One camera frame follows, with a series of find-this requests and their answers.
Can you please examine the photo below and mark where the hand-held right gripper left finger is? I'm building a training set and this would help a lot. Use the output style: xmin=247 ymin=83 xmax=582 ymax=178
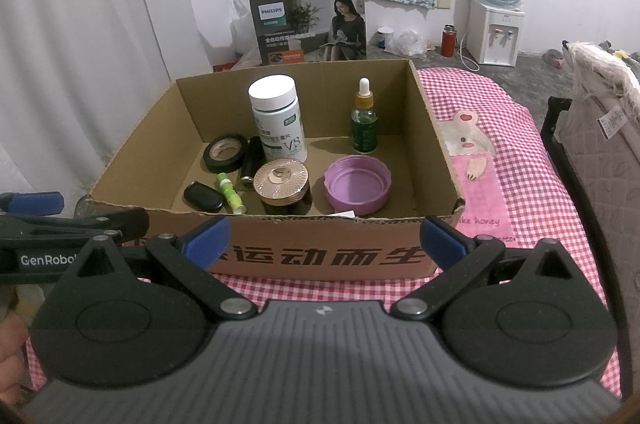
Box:
xmin=60 ymin=216 xmax=261 ymax=322

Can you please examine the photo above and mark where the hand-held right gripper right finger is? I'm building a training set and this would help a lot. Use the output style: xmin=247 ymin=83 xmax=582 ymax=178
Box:
xmin=391 ymin=215 xmax=578 ymax=321

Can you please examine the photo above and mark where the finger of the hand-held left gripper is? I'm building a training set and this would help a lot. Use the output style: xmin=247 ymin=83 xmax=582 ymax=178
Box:
xmin=0 ymin=191 xmax=65 ymax=215
xmin=0 ymin=208 xmax=151 ymax=249

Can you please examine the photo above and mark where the black car key fob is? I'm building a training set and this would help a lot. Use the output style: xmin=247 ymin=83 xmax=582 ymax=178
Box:
xmin=183 ymin=182 xmax=224 ymax=212

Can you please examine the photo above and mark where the green lip balm tube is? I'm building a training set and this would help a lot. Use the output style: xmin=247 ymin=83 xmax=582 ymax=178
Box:
xmin=215 ymin=172 xmax=247 ymax=215

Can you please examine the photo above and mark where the black cylindrical flashlight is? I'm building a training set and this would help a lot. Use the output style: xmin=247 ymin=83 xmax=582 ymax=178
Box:
xmin=239 ymin=136 xmax=266 ymax=193

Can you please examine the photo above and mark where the gold lid cosmetic jar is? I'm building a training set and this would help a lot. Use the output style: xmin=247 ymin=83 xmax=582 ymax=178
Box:
xmin=253 ymin=158 xmax=312 ymax=207

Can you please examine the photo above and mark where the purple plastic lid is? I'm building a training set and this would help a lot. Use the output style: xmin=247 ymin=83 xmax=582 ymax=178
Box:
xmin=323 ymin=155 xmax=392 ymax=213

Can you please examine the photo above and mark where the brown cardboard box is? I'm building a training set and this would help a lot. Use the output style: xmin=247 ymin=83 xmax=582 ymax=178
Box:
xmin=86 ymin=58 xmax=466 ymax=279

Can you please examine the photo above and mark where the green glass dropper bottle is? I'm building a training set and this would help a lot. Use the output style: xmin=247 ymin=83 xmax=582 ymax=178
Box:
xmin=351 ymin=78 xmax=378 ymax=155

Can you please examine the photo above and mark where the white pill bottle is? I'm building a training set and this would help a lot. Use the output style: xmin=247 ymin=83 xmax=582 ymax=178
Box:
xmin=248 ymin=75 xmax=307 ymax=165

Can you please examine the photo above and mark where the person's left hand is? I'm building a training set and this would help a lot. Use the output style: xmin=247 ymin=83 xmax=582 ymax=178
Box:
xmin=0 ymin=311 xmax=28 ymax=387

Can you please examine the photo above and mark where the black tape roll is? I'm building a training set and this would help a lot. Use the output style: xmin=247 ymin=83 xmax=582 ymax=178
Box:
xmin=202 ymin=135 xmax=249 ymax=173

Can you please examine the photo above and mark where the pink checkered bed sheet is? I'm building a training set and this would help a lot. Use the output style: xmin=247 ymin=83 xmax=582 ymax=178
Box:
xmin=25 ymin=66 xmax=623 ymax=405

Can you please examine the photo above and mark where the white curtain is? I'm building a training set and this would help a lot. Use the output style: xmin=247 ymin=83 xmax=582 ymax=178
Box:
xmin=0 ymin=0 xmax=211 ymax=205

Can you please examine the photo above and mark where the quilted beige mattress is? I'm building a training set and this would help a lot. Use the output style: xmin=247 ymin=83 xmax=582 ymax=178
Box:
xmin=562 ymin=38 xmax=640 ymax=400

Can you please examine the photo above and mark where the clear plastic bag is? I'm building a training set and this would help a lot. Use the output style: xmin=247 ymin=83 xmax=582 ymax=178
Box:
xmin=395 ymin=30 xmax=429 ymax=57

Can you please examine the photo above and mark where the white water dispenser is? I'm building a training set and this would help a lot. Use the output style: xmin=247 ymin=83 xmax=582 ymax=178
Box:
xmin=467 ymin=0 xmax=526 ymax=67

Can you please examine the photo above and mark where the white plastic bag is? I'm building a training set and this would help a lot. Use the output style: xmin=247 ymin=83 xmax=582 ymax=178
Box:
xmin=230 ymin=0 xmax=254 ymax=54

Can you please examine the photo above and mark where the black metal frame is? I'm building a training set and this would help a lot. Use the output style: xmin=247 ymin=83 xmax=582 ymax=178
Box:
xmin=540 ymin=96 xmax=626 ymax=405

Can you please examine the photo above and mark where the white power cable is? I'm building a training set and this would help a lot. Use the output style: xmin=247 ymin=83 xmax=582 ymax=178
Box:
xmin=456 ymin=24 xmax=482 ymax=69

